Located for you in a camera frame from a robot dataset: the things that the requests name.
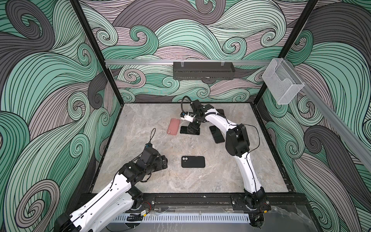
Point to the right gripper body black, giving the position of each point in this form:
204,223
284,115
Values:
195,123

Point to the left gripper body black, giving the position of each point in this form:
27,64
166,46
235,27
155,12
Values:
157,166

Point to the black phone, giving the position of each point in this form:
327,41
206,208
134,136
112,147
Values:
216,134
193,162
221,111

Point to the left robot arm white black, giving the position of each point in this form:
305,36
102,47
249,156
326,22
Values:
119,196

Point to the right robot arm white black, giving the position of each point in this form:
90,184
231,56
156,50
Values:
237,143

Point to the pink phone case far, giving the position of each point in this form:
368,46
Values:
173,127

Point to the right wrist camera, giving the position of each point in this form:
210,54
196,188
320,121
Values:
187,117

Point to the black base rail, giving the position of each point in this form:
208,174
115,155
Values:
237,200

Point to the black wall tray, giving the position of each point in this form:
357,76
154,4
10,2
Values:
197,70

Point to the white slotted cable duct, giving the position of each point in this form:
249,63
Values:
195,218

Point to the clear plastic wall holder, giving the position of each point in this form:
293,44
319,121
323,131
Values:
282,80

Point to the aluminium rail back wall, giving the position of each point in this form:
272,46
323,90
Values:
170,62

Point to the aluminium rail wall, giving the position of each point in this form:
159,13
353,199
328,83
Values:
319,92
170,62

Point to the aluminium rail right wall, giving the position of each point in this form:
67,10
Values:
319,92

